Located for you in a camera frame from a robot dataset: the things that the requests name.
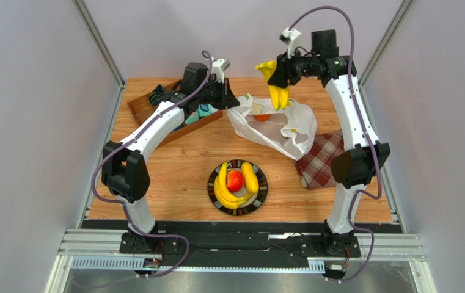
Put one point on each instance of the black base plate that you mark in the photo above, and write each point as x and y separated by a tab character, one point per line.
240	244

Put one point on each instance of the teal white socks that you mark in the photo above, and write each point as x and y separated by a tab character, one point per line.
202	111

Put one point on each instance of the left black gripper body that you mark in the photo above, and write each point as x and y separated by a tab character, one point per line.
218	94

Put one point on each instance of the yellow banana bunch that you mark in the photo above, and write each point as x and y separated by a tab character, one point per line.
230	200
279	96

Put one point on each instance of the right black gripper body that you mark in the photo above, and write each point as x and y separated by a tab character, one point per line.
283	71

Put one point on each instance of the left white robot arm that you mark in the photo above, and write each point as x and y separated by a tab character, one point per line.
123	168

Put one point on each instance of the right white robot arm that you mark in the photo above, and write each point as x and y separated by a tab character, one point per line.
363	155

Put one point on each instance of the white plastic bag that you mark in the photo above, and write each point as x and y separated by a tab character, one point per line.
290	131

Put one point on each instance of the red fake apple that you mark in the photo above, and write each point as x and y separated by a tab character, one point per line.
234	180

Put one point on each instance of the wooden divided tray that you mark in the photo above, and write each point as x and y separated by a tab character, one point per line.
141	110

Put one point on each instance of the round patterned ceramic plate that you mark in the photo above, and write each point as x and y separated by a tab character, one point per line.
255	201

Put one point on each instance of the aluminium frame rail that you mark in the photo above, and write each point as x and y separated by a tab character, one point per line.
89	261

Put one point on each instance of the orange fake pumpkin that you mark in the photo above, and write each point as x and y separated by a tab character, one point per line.
262	117

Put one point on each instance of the red plaid cloth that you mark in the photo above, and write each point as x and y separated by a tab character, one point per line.
314	168

